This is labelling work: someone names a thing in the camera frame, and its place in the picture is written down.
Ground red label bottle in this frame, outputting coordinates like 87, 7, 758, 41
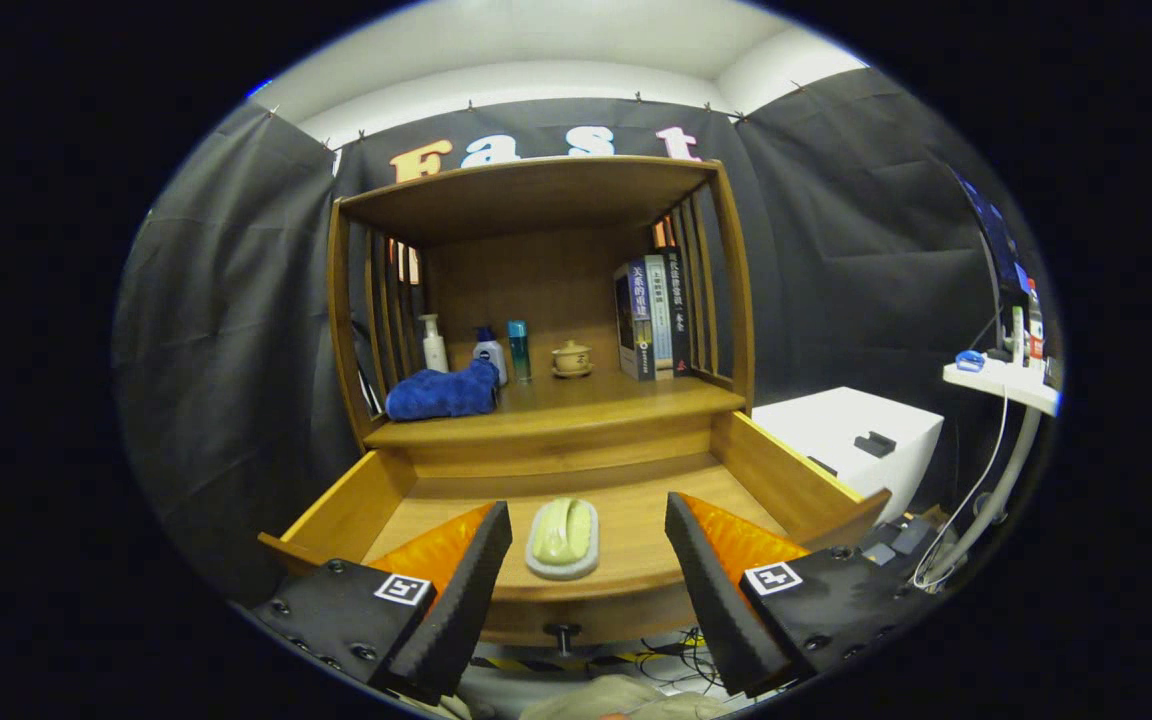
1024, 278, 1046, 367

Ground wooden countertop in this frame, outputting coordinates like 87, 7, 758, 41
364, 368, 747, 449

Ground beige lidded teacup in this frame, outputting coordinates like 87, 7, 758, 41
550, 340, 595, 379

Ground blue towel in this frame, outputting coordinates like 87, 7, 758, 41
385, 360, 502, 421

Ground wooden drawer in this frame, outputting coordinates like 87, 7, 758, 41
256, 410, 892, 659

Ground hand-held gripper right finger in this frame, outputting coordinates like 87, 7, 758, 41
664, 490, 937, 699

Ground wooden cabinet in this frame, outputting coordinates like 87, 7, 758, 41
326, 155, 757, 476

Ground pale blue book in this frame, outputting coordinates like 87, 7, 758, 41
644, 254, 675, 376

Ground black book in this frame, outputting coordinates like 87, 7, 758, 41
664, 247, 694, 374

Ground black floor cables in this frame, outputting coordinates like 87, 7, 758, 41
636, 628, 715, 693

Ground black backdrop cloth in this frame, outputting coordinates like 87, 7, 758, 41
111, 68, 1037, 606

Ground white cable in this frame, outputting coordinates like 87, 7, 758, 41
911, 385, 1013, 591

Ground dark blue book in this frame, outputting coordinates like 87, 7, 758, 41
614, 262, 657, 382

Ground white box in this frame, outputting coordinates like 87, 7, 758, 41
751, 387, 945, 523

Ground white bottle blue cap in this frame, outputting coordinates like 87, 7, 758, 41
473, 327, 509, 387

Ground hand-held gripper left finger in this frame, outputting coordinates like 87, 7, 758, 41
251, 500, 515, 707

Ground white pump bottle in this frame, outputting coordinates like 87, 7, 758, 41
419, 314, 449, 374

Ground computer monitor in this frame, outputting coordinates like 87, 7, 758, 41
951, 165, 1032, 353

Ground white side table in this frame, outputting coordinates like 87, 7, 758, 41
921, 358, 1062, 593

